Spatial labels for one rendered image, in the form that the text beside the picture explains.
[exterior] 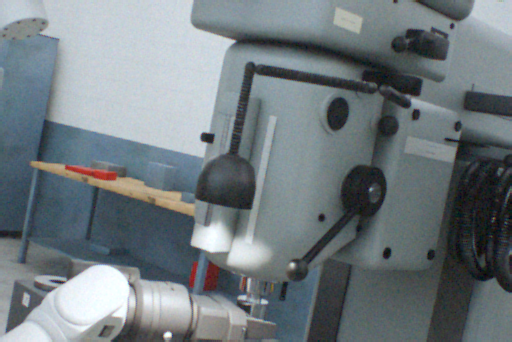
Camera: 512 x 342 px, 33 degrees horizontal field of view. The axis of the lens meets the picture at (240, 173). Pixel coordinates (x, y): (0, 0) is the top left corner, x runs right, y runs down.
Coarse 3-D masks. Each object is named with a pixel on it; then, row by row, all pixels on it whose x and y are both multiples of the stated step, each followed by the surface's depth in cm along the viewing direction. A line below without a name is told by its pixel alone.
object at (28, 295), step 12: (48, 276) 164; (24, 288) 158; (36, 288) 158; (48, 288) 157; (12, 300) 161; (24, 300) 158; (36, 300) 155; (12, 312) 161; (24, 312) 157; (12, 324) 160; (120, 336) 152
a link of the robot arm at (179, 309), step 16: (160, 288) 117; (176, 288) 118; (176, 304) 116; (192, 304) 119; (208, 304) 120; (224, 304) 121; (160, 320) 115; (176, 320) 115; (192, 320) 118; (208, 320) 117; (224, 320) 118; (240, 320) 118; (160, 336) 115; (176, 336) 116; (192, 336) 118; (208, 336) 118; (224, 336) 118; (240, 336) 118
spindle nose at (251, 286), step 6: (240, 282) 124; (246, 282) 122; (252, 282) 122; (258, 282) 122; (264, 282) 122; (240, 288) 123; (246, 288) 122; (252, 288) 122; (258, 288) 122; (264, 288) 122; (270, 288) 123; (258, 294) 122; (264, 294) 122; (270, 294) 123
